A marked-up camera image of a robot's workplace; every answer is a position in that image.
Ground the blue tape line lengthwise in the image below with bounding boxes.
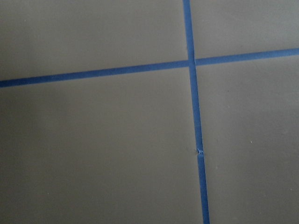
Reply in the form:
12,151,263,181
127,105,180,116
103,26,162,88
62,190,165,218
183,0,210,224

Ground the blue tape line crosswise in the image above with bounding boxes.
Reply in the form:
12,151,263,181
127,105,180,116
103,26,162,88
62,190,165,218
0,48,299,88

